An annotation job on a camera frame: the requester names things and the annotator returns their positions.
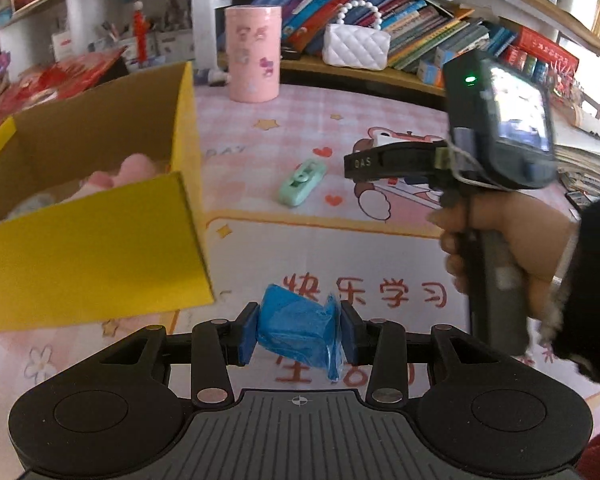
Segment pink cylindrical container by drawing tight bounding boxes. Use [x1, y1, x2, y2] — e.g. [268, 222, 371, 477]
[224, 4, 283, 103]

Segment pen holder with pens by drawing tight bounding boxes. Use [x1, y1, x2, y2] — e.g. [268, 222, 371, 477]
[152, 0, 196, 62]

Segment white shelf unit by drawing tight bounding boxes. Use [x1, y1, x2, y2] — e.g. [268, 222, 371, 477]
[190, 0, 600, 111]

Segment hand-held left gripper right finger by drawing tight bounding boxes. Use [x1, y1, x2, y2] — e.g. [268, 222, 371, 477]
[340, 304, 503, 406]

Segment white box red label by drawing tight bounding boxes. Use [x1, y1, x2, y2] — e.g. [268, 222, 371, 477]
[50, 30, 77, 64]

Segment red paper packets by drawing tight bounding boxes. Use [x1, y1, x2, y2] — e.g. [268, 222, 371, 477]
[0, 47, 129, 131]

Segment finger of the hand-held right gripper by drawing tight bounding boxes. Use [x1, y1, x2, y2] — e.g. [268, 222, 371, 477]
[344, 140, 448, 195]

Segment red toy pen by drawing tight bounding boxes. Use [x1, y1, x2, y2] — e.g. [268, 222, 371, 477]
[131, 0, 149, 69]

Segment white small bottle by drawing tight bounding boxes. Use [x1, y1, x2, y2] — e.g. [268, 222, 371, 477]
[195, 67, 232, 87]

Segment person's right hand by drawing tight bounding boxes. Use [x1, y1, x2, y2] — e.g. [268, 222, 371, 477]
[426, 192, 579, 319]

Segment white quilted handbag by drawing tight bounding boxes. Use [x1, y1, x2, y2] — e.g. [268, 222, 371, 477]
[322, 0, 392, 72]

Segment red thick book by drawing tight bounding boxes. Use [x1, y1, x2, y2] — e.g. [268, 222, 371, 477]
[512, 25, 580, 73]

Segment mint green correction tape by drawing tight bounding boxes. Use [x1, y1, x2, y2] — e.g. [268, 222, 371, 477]
[278, 157, 328, 208]

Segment blue plastic-wrapped packet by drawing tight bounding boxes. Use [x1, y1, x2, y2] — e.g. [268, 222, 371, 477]
[256, 284, 345, 381]

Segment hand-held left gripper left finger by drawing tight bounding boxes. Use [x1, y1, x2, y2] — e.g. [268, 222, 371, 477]
[95, 302, 261, 408]

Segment yellow cardboard box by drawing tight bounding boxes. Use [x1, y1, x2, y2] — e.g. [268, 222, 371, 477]
[0, 61, 216, 333]

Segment pink printed desk mat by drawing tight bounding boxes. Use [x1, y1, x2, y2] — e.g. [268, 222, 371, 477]
[0, 82, 600, 461]

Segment small black smartphone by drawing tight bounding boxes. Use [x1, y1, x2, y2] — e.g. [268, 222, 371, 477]
[565, 190, 597, 209]

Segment stack of papers and notebooks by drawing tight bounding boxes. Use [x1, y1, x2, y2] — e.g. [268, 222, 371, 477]
[550, 105, 600, 196]

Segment pink plush toy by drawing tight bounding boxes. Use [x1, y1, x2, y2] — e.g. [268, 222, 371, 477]
[62, 152, 168, 206]

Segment row of colourful books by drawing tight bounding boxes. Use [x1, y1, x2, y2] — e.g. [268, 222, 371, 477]
[250, 0, 518, 73]

